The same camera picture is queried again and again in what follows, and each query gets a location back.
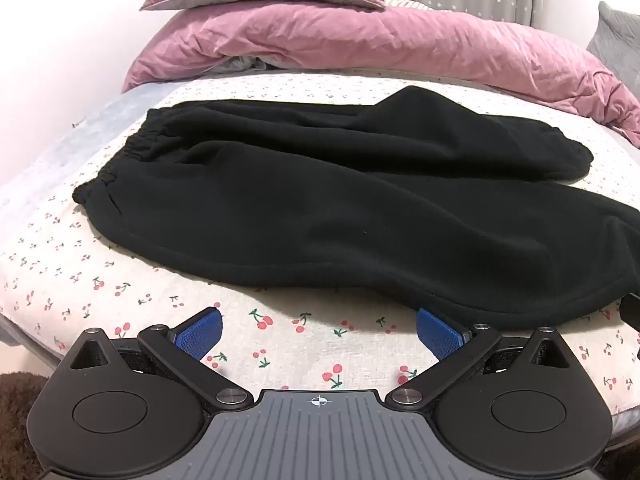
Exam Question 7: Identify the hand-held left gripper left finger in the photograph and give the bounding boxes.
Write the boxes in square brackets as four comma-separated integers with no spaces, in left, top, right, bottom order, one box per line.
[67,308,256,409]

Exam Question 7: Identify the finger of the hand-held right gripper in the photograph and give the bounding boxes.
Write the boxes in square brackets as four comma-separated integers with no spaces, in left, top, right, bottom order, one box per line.
[620,294,640,333]

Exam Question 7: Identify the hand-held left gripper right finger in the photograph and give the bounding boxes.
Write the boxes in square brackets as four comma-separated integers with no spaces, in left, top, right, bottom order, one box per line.
[384,308,576,407]

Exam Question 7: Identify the black fleece pants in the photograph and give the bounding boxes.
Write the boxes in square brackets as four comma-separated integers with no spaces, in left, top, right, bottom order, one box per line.
[72,86,640,333]

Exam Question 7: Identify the cherry print bed sheet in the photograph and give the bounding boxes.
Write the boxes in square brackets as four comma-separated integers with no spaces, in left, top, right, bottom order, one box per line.
[0,71,640,413]

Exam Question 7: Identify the brown fluffy rug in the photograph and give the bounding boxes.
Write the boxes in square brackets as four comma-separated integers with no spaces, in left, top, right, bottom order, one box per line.
[0,370,57,463]

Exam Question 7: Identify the grey bed sheet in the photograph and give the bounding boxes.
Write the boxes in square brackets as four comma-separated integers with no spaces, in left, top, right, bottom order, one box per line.
[0,82,173,201]

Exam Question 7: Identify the grey quilted cushion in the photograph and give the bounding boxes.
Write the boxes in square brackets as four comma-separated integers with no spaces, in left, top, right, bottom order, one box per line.
[586,1,640,98]

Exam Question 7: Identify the pink duvet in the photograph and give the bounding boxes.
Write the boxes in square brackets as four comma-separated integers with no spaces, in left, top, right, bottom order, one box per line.
[122,0,640,148]

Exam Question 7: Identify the striped cloth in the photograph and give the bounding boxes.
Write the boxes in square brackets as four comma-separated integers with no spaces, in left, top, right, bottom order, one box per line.
[382,0,436,12]

